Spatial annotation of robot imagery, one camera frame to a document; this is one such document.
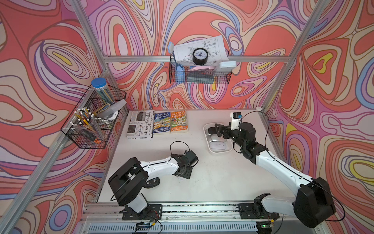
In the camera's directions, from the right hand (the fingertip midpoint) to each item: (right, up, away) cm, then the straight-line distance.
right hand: (222, 127), depth 82 cm
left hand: (-21, -28, +5) cm, 36 cm away
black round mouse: (-40, -31, -2) cm, 51 cm away
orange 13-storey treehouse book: (-27, +3, +27) cm, 38 cm away
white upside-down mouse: (0, -13, +14) cm, 19 cm away
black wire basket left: (-63, +6, -8) cm, 64 cm away
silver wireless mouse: (-1, -8, +19) cm, 21 cm away
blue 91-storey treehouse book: (-40, +2, +26) cm, 48 cm away
